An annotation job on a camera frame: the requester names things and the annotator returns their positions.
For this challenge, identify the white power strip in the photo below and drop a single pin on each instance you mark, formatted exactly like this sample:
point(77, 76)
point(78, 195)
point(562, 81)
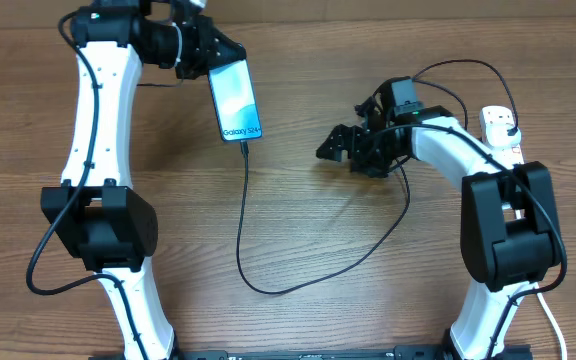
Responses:
point(496, 122)

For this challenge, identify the blue-screen smartphone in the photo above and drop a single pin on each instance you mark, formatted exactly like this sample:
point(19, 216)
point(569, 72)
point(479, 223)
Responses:
point(234, 102)

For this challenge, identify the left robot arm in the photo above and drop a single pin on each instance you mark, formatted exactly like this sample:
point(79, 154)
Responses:
point(94, 210)

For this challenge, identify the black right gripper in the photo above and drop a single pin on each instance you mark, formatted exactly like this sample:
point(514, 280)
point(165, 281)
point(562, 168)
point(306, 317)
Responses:
point(355, 136)

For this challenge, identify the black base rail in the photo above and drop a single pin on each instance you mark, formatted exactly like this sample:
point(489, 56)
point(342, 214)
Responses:
point(313, 355)

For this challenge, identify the white charger plug adapter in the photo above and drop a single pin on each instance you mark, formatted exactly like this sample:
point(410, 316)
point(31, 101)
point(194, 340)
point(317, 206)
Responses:
point(498, 136)

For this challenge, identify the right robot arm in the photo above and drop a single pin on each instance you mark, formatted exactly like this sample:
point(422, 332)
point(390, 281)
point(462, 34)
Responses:
point(509, 231)

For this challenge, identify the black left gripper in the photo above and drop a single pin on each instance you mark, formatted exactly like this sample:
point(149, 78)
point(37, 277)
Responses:
point(207, 38)

